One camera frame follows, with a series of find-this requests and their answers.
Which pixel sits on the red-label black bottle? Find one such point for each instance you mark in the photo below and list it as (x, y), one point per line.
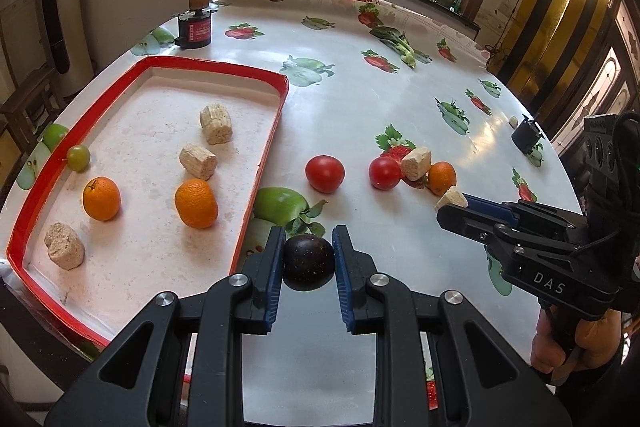
(196, 27)

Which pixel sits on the white standing air conditioner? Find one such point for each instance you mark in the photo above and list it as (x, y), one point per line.
(55, 7)

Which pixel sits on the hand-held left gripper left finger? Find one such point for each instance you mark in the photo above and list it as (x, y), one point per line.
(275, 277)

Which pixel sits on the red-rimmed white tray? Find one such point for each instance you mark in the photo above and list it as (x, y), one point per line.
(145, 247)

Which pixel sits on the green grape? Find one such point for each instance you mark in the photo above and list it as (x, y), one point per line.
(78, 158)

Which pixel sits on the dark purple plum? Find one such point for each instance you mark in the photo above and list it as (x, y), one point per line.
(308, 263)

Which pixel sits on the fruit-print tablecloth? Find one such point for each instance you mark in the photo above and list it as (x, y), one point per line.
(350, 107)

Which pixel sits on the green leafy vegetable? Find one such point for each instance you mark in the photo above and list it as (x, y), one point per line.
(400, 44)

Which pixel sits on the red tomato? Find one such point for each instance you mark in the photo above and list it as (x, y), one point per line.
(325, 174)
(385, 173)

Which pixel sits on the small orange tangerine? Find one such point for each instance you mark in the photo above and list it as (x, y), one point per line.
(101, 198)

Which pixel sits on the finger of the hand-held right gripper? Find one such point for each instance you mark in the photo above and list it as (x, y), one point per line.
(487, 206)
(465, 224)

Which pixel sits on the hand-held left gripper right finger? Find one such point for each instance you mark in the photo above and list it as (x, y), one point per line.
(344, 277)

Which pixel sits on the wooden chair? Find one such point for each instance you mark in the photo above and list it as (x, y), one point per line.
(30, 102)

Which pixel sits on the person's right hand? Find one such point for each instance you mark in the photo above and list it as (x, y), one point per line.
(595, 337)

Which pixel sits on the beige rice cake chunk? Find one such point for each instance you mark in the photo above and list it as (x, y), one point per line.
(198, 161)
(416, 163)
(216, 124)
(64, 245)
(450, 198)

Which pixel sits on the wooden glass-panel door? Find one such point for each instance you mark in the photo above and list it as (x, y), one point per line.
(575, 32)

